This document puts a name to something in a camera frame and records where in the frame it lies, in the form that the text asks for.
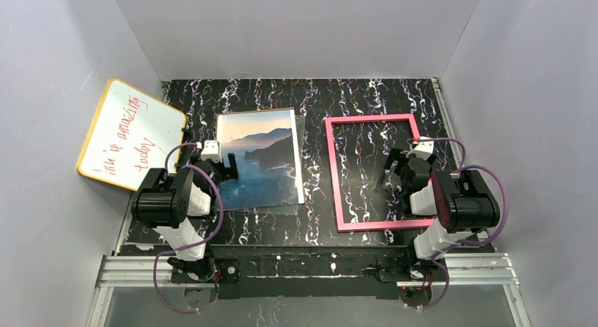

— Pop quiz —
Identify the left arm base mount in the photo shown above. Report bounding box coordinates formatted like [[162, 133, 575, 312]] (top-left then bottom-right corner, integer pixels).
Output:
[[167, 257, 240, 284]]

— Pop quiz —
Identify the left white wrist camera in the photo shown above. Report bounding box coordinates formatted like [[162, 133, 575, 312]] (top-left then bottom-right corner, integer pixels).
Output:
[[200, 140, 222, 164]]

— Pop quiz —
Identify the pink wooden picture frame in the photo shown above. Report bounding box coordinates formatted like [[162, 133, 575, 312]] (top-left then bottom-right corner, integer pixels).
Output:
[[324, 113, 434, 233]]

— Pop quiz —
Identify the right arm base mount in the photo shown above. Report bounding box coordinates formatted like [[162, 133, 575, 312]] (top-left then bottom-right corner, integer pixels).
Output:
[[362, 254, 449, 297]]

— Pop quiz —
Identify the aluminium rail front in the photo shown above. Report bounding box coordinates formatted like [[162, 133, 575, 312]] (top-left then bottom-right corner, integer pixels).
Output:
[[88, 247, 530, 326]]

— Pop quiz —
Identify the yellow-framed whiteboard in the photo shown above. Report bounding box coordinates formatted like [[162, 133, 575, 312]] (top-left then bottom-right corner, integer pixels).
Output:
[[77, 79, 187, 190]]

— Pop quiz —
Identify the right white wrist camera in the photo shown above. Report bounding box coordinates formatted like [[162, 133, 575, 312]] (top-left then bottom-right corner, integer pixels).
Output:
[[406, 142, 434, 160]]

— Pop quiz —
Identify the seascape photo on board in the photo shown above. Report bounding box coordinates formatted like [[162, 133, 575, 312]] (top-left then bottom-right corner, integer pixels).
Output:
[[215, 108, 305, 211]]

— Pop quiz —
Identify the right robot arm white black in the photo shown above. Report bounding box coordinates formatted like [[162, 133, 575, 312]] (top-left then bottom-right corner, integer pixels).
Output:
[[384, 149, 501, 271]]

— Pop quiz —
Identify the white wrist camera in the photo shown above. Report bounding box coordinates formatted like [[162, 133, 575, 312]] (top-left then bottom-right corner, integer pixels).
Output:
[[406, 142, 434, 160], [200, 140, 222, 164]]

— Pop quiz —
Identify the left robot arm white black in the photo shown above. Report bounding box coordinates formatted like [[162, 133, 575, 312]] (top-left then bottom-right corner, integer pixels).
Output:
[[130, 153, 238, 281]]

